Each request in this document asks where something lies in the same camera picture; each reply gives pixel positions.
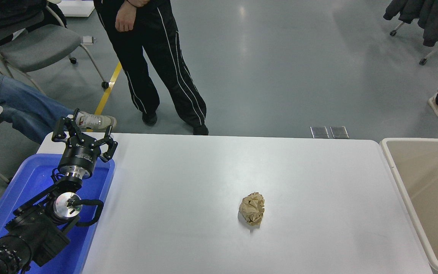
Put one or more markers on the dark hanging coat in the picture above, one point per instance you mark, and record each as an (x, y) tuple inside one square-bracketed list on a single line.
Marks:
[(435, 19)]

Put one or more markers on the standing person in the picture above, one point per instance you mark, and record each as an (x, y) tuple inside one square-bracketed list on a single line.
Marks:
[(158, 57)]

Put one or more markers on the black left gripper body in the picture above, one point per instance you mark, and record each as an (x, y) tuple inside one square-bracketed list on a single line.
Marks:
[(79, 156)]

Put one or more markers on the grey office chair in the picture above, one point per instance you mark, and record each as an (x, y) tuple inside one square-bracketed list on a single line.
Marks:
[(36, 47)]

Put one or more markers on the person's hand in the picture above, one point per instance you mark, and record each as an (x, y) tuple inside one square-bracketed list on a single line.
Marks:
[(138, 2), (126, 19)]

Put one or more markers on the small white floor object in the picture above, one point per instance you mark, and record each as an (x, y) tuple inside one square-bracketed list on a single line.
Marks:
[(88, 39)]

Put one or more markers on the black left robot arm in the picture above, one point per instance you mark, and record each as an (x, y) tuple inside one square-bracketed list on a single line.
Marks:
[(32, 232)]

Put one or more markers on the wheeled chair under coat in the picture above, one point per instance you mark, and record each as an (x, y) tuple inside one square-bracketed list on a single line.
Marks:
[(423, 61)]

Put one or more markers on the metal floor outlet plate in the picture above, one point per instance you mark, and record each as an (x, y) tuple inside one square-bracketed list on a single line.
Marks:
[(319, 132), (339, 132)]

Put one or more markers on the large pale plastic bin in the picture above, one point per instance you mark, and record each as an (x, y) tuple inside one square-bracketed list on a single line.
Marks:
[(428, 198)]

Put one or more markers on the white flat board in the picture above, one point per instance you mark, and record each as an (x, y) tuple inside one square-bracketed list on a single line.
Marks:
[(76, 7)]

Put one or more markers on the seated person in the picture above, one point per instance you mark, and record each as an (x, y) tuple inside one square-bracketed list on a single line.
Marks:
[(13, 102)]

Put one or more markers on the crumpled tan paper ball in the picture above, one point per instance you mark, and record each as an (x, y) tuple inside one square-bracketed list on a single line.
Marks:
[(252, 208)]

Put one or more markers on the dark jacket on grey chair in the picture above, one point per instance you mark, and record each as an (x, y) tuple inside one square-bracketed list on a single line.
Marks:
[(6, 11)]

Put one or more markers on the blue plastic tray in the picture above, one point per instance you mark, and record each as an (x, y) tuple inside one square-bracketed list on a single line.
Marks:
[(25, 175)]

